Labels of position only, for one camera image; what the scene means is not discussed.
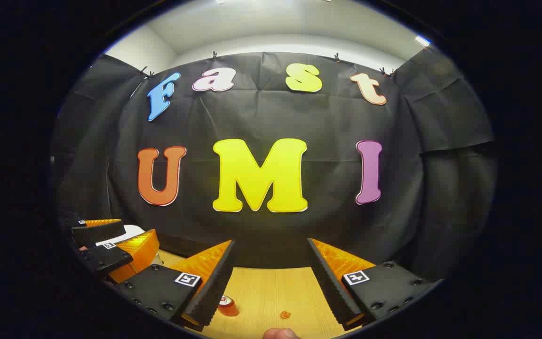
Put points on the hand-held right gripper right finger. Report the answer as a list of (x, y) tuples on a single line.
[(330, 287)]

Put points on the black backdrop cloth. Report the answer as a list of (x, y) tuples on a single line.
[(261, 117)]

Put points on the red pop can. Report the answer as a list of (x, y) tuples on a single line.
[(228, 308)]

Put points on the wooden desktop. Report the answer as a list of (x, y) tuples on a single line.
[(271, 292)]

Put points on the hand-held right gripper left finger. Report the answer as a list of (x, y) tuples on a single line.
[(217, 287)]

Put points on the orange paper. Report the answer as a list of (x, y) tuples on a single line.
[(285, 314)]

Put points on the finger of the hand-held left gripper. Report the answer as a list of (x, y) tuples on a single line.
[(99, 233), (106, 259)]

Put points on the white desktop garbage bin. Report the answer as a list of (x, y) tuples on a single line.
[(127, 233)]

